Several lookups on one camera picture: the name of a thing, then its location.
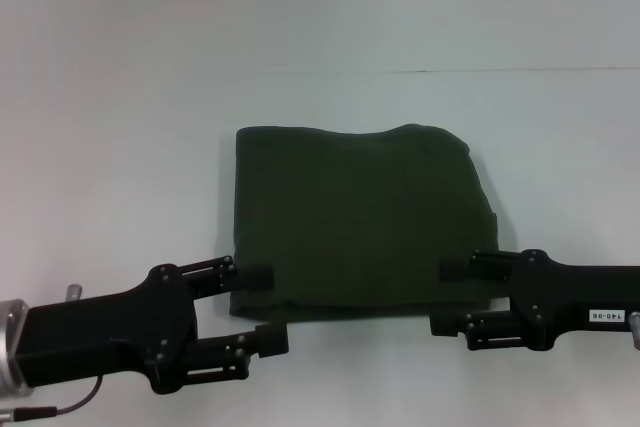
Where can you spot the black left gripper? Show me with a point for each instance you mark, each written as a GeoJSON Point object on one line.
{"type": "Point", "coordinates": [100, 342]}

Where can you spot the dark green FREE! t-shirt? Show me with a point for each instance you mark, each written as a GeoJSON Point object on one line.
{"type": "Point", "coordinates": [360, 222]}

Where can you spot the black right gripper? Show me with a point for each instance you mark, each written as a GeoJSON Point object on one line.
{"type": "Point", "coordinates": [575, 302]}

